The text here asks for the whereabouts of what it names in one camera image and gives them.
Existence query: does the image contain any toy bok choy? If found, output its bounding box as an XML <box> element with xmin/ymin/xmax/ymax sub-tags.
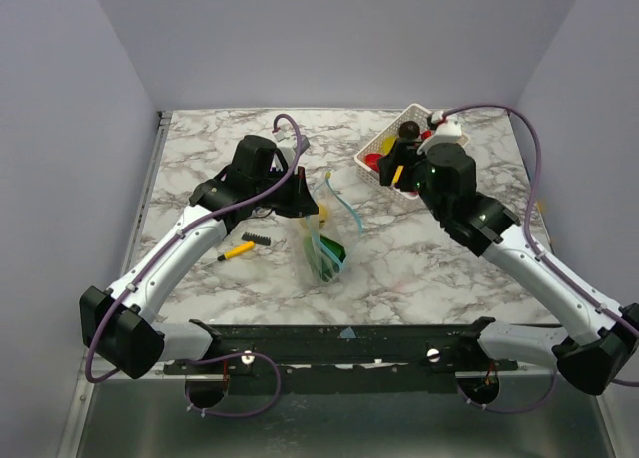
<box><xmin>303</xmin><ymin>234</ymin><xmax>346</xmax><ymax>283</ymax></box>

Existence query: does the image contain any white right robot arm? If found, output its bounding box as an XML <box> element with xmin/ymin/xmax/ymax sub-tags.
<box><xmin>377</xmin><ymin>139</ymin><xmax>638</xmax><ymax>396</ymax></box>

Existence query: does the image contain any yellow toy lemon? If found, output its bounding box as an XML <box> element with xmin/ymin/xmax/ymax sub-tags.
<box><xmin>316</xmin><ymin>203</ymin><xmax>329</xmax><ymax>229</ymax></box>

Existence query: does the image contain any dark toy avocado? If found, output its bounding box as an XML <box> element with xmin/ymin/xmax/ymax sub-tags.
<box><xmin>397</xmin><ymin>121</ymin><xmax>421</xmax><ymax>140</ymax></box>

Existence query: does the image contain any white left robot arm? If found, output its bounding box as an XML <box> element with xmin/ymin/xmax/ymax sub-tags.
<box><xmin>79</xmin><ymin>135</ymin><xmax>319</xmax><ymax>379</ymax></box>

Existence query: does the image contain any yellow toy banana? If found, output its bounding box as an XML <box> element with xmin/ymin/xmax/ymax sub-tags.
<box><xmin>391</xmin><ymin>165</ymin><xmax>404</xmax><ymax>186</ymax></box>

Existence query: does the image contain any yellow toy starfruit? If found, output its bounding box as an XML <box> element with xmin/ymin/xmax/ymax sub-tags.
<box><xmin>380</xmin><ymin>136</ymin><xmax>397</xmax><ymax>155</ymax></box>

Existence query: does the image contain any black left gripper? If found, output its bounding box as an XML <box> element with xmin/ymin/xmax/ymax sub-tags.
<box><xmin>252</xmin><ymin>165</ymin><xmax>320</xmax><ymax>219</ymax></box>

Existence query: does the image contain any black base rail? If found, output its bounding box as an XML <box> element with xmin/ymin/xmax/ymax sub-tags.
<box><xmin>163</xmin><ymin>319</ymin><xmax>517</xmax><ymax>394</ymax></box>

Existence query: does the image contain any black yellow brush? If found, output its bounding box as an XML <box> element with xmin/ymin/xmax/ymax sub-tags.
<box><xmin>217</xmin><ymin>232</ymin><xmax>271</xmax><ymax>262</ymax></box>

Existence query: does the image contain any white perforated plastic basket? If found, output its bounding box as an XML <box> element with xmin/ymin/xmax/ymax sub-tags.
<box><xmin>354</xmin><ymin>104</ymin><xmax>469</xmax><ymax>211</ymax></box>

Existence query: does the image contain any red toy apple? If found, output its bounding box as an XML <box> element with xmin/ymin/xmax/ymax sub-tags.
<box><xmin>364</xmin><ymin>153</ymin><xmax>383</xmax><ymax>172</ymax></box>

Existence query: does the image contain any clear zip top bag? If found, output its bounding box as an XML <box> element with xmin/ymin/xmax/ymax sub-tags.
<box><xmin>300</xmin><ymin>171</ymin><xmax>364</xmax><ymax>285</ymax></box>

